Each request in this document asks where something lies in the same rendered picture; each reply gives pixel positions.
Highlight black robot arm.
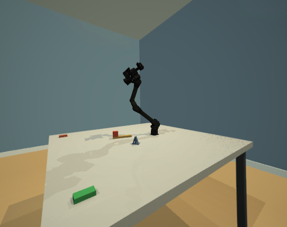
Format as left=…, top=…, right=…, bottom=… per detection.
left=123, top=73, right=160, bottom=135

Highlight green rectangular bar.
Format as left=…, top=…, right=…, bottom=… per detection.
left=73, top=185, right=96, bottom=205

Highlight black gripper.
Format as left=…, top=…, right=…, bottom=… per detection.
left=123, top=63, right=144, bottom=79

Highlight yellow bar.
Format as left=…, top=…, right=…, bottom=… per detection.
left=113, top=131, right=132, bottom=139

